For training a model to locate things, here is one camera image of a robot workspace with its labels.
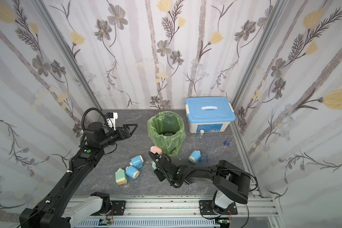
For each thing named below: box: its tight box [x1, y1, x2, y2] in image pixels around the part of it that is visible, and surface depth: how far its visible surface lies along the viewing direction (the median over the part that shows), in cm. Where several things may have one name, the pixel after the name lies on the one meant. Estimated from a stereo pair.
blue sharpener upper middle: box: [129, 154, 144, 169], surface depth 86 cm
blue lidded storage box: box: [185, 96, 237, 134], surface depth 100 cm
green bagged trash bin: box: [147, 110, 187, 157], surface depth 86 cm
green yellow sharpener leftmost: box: [114, 167, 128, 186], surface depth 81 cm
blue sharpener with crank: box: [188, 150, 201, 165], surface depth 89 cm
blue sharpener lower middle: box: [125, 165, 141, 180], surface depth 82 cm
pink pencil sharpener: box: [150, 145, 163, 156], surface depth 90 cm
